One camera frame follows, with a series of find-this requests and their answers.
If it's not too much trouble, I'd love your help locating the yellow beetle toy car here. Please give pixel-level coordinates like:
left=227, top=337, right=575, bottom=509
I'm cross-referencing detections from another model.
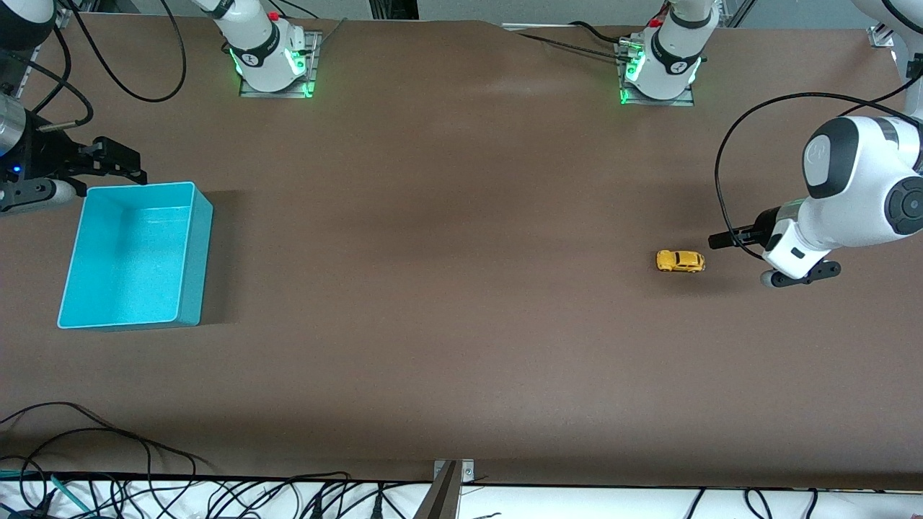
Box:
left=656, top=249, right=706, bottom=273

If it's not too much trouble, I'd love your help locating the teal plastic bin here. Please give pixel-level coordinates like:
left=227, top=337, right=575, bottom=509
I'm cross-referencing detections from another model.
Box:
left=57, top=182, right=214, bottom=330

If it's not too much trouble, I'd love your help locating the black panel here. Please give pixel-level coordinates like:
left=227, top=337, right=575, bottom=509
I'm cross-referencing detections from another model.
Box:
left=369, top=0, right=419, bottom=20

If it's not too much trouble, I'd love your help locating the grey metal bar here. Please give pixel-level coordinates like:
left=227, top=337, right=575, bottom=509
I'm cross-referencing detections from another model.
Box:
left=415, top=461, right=462, bottom=519

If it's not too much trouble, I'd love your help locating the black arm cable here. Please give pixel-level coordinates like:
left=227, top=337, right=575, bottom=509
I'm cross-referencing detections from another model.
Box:
left=714, top=76, right=923, bottom=260
left=0, top=0, right=187, bottom=132

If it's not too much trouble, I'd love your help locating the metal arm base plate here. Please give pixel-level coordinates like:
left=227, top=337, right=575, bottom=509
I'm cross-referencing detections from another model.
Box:
left=239, top=30, right=319, bottom=99
left=619, top=40, right=695, bottom=107

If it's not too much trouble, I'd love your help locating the thin black floor cable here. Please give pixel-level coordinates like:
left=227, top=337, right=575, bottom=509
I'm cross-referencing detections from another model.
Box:
left=0, top=402, right=213, bottom=469

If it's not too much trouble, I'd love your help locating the thick curved black cable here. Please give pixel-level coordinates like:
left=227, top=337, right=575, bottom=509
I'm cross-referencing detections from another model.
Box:
left=568, top=20, right=635, bottom=44

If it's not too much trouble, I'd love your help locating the thin straight black cable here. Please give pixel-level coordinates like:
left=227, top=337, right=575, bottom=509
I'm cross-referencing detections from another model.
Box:
left=516, top=32, right=625, bottom=61

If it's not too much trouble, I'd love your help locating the looping black floor cable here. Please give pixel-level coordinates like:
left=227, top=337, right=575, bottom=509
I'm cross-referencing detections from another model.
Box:
left=0, top=428, right=197, bottom=519

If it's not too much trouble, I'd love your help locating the teal cable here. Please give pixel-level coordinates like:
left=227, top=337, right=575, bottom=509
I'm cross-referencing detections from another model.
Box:
left=0, top=469, right=91, bottom=514

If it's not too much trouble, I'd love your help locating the metal table bracket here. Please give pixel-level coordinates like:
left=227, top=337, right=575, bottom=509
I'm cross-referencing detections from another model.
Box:
left=433, top=459, right=475, bottom=484

